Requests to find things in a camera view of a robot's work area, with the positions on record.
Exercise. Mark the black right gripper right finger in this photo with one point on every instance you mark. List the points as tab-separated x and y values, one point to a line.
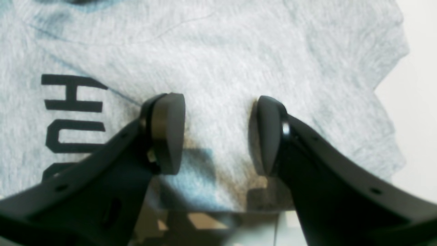
337	202

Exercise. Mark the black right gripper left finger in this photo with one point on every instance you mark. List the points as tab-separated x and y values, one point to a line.
97	201

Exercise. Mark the grey T-shirt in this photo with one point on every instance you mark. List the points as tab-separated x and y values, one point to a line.
75	72

